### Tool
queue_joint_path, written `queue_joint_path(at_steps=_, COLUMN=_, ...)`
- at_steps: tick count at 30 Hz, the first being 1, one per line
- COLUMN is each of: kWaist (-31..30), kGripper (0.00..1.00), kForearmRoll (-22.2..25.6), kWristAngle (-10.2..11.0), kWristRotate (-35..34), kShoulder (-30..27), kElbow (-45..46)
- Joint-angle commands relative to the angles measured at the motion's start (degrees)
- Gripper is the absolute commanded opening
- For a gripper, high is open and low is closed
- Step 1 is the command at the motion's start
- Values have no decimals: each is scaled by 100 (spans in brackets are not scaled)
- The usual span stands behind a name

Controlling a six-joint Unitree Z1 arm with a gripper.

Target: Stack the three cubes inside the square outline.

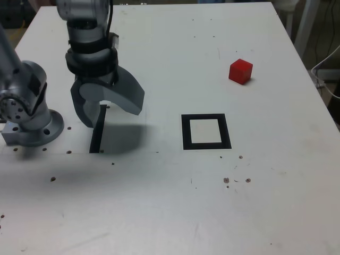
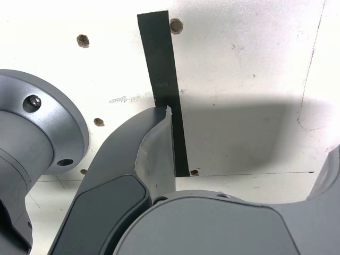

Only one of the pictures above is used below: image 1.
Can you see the white frame leg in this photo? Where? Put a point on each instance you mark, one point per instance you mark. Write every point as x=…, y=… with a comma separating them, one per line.
x=305, y=26

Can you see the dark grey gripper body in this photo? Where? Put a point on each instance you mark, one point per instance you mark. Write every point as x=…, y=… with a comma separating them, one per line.
x=95, y=79

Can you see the black tape strip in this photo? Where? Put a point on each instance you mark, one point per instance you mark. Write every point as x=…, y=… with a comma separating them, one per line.
x=96, y=138

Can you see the black tape square outline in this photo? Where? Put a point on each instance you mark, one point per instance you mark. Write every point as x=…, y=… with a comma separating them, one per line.
x=186, y=132

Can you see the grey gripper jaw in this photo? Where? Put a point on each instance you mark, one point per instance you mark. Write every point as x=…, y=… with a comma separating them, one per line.
x=125, y=93
x=85, y=111

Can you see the red cube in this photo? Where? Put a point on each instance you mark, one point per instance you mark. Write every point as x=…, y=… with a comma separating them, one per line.
x=239, y=73

